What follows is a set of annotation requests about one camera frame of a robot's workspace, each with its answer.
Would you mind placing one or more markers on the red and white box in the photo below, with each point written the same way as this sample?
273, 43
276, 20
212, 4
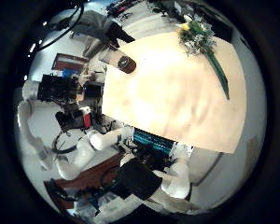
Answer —
86, 118

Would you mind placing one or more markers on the brown wooden desk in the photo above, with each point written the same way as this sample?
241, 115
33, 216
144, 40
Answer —
90, 177

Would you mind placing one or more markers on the blue-lit control box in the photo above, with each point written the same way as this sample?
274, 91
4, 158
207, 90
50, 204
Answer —
152, 141

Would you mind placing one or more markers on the brown framed wall panel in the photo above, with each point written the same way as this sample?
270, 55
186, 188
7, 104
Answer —
68, 62

